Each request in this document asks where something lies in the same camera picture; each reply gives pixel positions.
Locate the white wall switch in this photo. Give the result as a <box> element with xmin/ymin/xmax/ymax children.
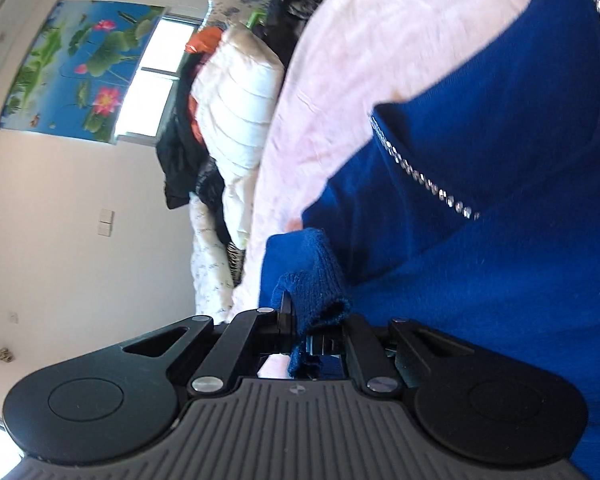
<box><xmin>96</xmin><ymin>207</ymin><xmax>116</xmax><ymax>237</ymax></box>

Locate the white floral bedsheet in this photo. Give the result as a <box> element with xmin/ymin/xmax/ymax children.
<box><xmin>187</xmin><ymin>195</ymin><xmax>242</xmax><ymax>324</ymax></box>

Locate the pink fleece blanket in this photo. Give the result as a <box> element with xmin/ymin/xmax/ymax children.
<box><xmin>230</xmin><ymin>0</ymin><xmax>576</xmax><ymax>326</ymax></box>

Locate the window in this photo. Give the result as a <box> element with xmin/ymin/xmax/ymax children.
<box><xmin>114</xmin><ymin>14</ymin><xmax>206</xmax><ymax>142</ymax></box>

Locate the orange red jacket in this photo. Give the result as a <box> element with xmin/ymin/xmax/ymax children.
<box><xmin>185</xmin><ymin>27</ymin><xmax>224</xmax><ymax>147</ymax></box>

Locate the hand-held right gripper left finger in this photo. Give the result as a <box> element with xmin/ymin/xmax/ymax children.
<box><xmin>121</xmin><ymin>292</ymin><xmax>297</xmax><ymax>397</ymax></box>

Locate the lotus flower wall poster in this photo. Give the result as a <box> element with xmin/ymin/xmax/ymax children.
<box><xmin>0</xmin><ymin>0</ymin><xmax>167</xmax><ymax>146</ymax></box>

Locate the blue knit sweater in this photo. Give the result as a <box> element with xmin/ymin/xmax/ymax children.
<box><xmin>260</xmin><ymin>0</ymin><xmax>600</xmax><ymax>480</ymax></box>

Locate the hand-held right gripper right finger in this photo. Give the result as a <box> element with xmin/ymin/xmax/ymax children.
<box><xmin>300</xmin><ymin>314</ymin><xmax>478</xmax><ymax>400</ymax></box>

